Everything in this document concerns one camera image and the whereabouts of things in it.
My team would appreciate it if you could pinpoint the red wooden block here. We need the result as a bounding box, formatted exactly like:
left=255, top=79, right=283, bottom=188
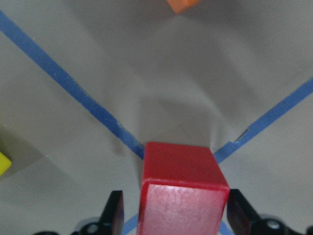
left=136, top=142, right=230, bottom=235

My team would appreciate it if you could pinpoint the yellow wooden block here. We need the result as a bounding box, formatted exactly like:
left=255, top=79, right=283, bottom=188
left=0, top=152, right=12, bottom=176

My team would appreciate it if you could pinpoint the orange wooden block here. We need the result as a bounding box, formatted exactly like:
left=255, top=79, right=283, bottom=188
left=167, top=0, right=200, bottom=14

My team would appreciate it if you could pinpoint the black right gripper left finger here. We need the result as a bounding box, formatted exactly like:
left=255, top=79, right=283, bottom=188
left=98, top=190, right=124, bottom=235

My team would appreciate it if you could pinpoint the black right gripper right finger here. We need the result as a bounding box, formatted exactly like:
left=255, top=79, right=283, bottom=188
left=226, top=189, right=259, bottom=235

